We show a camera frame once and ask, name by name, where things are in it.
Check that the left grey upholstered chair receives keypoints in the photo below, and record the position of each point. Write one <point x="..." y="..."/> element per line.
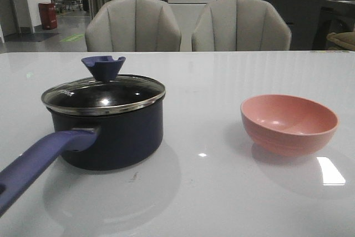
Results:
<point x="134" y="26"/>

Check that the grey upholstered chair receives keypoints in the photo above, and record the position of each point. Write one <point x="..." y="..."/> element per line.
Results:
<point x="134" y="26"/>
<point x="240" y="25"/>

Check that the olive cushion seat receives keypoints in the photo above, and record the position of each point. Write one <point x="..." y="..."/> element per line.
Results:
<point x="341" y="41"/>

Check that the dark blue saucepan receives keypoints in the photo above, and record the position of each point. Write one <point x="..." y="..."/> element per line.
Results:
<point x="100" y="143"/>

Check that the pink plastic bowl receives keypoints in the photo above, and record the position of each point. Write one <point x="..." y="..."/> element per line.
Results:
<point x="288" y="125"/>

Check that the right grey upholstered chair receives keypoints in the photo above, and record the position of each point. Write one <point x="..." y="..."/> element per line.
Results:
<point x="240" y="25"/>

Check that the glass lid with blue knob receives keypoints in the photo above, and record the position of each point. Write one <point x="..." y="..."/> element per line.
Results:
<point x="106" y="92"/>

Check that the red trash bin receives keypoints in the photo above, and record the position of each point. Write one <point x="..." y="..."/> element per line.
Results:
<point x="47" y="15"/>

